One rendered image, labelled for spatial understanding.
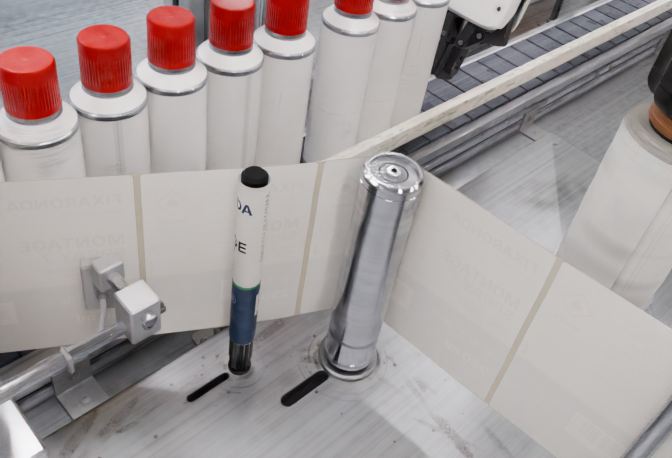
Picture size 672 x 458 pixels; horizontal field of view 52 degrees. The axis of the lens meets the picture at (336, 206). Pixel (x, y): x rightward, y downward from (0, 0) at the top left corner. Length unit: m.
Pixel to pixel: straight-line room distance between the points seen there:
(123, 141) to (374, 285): 0.20
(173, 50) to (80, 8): 0.58
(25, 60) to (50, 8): 0.61
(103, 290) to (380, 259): 0.17
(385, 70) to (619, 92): 0.51
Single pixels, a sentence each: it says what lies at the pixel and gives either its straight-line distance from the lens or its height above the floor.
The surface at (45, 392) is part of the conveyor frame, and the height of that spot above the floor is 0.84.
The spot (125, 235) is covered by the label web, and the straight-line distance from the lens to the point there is 0.43.
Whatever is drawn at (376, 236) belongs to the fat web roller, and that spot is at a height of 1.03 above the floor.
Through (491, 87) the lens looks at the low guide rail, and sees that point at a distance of 0.83.
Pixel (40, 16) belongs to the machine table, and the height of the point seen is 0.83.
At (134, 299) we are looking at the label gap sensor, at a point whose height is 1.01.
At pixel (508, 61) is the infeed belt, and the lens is 0.98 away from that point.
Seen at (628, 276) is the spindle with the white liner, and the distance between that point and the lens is 0.59.
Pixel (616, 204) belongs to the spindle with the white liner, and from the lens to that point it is 0.55.
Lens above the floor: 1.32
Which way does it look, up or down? 41 degrees down
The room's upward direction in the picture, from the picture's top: 11 degrees clockwise
